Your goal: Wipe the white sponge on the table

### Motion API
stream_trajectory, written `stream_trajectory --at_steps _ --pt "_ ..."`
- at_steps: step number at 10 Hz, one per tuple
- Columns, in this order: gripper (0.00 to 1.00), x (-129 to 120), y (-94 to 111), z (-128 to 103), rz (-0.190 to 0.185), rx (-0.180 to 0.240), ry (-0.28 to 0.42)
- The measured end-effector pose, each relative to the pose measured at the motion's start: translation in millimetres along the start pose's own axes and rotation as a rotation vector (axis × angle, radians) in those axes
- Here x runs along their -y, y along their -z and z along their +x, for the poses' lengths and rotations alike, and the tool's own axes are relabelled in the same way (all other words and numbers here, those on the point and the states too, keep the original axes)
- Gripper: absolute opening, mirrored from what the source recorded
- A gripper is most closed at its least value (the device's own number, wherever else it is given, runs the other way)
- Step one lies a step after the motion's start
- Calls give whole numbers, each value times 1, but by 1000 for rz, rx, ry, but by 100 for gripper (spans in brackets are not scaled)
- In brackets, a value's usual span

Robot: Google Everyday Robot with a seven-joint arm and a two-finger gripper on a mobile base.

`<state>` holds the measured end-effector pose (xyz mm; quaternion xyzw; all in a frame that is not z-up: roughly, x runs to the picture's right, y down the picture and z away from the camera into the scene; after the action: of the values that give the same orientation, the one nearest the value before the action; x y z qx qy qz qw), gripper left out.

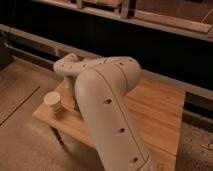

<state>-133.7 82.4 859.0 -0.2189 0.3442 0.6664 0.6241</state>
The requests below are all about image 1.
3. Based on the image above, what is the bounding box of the metal frame rail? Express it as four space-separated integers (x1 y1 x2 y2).
0 23 213 101

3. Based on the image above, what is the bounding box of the wooden plank on rail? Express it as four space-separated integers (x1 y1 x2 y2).
135 10 212 34

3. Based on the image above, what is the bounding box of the wooden table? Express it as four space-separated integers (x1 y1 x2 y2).
33 76 185 171

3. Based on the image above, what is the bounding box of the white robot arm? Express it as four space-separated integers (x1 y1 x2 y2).
53 54 156 171

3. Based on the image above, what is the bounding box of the white round sponge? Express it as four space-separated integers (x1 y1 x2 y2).
43 91 63 114

